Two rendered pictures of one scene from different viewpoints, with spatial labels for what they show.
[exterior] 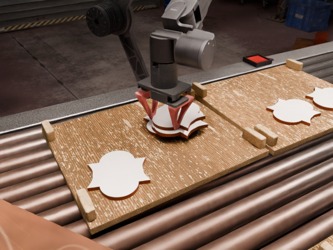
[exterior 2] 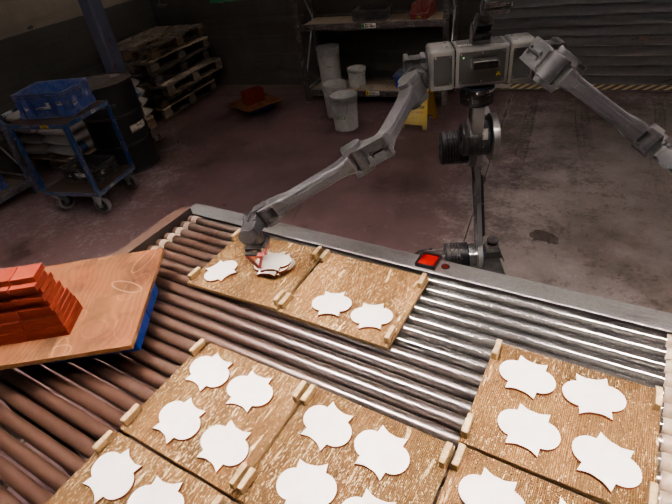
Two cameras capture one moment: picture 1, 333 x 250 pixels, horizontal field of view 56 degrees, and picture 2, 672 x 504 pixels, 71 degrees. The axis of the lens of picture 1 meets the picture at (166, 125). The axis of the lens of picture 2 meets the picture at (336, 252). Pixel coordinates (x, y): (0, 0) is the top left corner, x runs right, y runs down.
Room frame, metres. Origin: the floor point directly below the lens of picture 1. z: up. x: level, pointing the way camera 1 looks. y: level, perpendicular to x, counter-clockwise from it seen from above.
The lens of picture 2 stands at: (0.22, -1.40, 2.02)
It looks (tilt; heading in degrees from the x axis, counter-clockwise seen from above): 37 degrees down; 64
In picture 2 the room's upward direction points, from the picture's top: 8 degrees counter-clockwise
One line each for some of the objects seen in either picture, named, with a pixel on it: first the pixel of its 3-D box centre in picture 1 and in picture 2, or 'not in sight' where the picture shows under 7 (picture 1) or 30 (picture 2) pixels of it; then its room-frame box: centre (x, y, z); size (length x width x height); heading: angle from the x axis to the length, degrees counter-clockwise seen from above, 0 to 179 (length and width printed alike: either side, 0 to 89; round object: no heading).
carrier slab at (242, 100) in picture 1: (281, 99); (354, 295); (0.80, -0.33, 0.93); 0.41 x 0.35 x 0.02; 119
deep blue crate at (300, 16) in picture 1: (307, 15); not in sight; (4.94, -2.16, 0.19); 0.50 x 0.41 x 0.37; 29
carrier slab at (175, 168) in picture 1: (149, 141); (257, 267); (0.59, 0.04, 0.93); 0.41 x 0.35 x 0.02; 121
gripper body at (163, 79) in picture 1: (164, 75); (255, 236); (0.61, 0.00, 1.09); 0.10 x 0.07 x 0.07; 51
